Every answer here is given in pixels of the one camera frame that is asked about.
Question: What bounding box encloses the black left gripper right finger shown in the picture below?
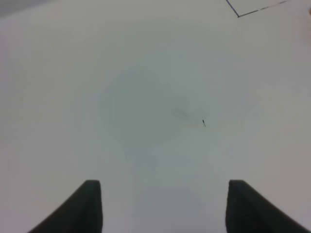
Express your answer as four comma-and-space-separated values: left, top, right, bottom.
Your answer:
225, 180, 310, 233

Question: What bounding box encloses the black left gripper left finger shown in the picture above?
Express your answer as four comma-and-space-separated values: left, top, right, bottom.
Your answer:
30, 180, 104, 233

